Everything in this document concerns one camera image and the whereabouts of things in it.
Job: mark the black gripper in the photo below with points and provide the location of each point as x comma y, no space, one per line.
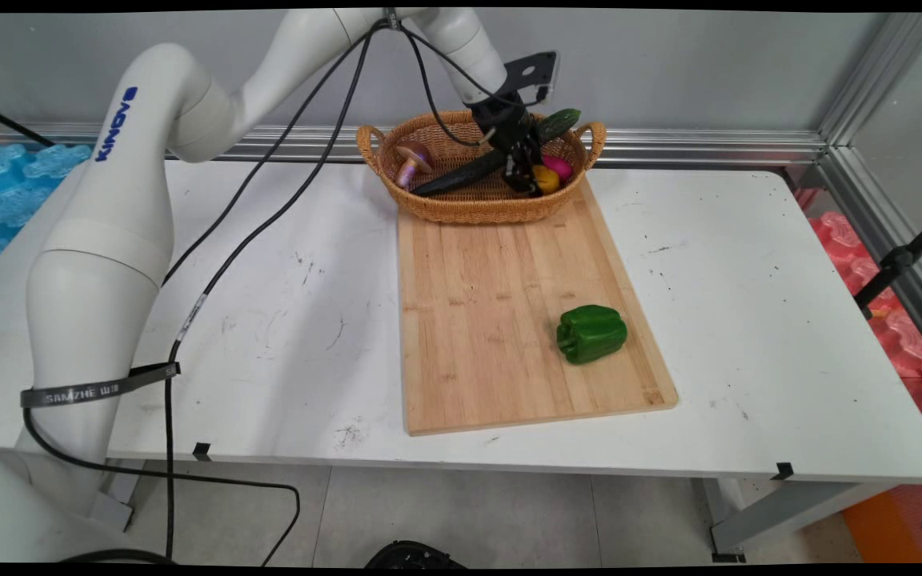
505,124

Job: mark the green bell pepper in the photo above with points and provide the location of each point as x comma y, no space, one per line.
593,334

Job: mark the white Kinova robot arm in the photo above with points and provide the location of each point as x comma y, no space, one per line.
101,264

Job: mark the yellow toy vegetable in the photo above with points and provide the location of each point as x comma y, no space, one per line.
547,180

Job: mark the pink toy vegetable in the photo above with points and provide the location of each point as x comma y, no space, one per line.
559,166

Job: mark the dark green cucumber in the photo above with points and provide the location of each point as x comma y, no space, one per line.
461,176

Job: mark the woven wicker basket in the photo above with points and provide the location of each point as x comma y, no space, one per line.
461,206

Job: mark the purple brown toy mushroom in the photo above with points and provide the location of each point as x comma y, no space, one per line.
413,156

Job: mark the wooden cutting board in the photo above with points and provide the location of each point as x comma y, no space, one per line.
493,320

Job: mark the black tripod stand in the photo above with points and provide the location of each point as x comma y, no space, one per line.
897,260

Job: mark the black table edge clip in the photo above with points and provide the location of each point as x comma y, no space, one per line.
202,452
783,471

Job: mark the black round device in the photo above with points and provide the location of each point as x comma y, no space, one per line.
413,556

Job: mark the red foam mat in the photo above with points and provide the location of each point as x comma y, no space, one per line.
901,336

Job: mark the grey table leg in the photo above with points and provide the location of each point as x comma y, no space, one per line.
121,500
781,512

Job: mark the orange floor mat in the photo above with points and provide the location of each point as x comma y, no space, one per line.
885,528

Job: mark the blue foam mat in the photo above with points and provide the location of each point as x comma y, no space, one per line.
13,192

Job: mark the black slanted rod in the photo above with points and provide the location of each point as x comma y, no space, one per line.
9,122

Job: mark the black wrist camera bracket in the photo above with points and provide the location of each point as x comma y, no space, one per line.
531,72

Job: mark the aluminium frame rail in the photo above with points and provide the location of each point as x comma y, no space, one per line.
709,148
893,232

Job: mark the aluminium corner post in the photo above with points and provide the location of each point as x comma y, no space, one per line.
877,72

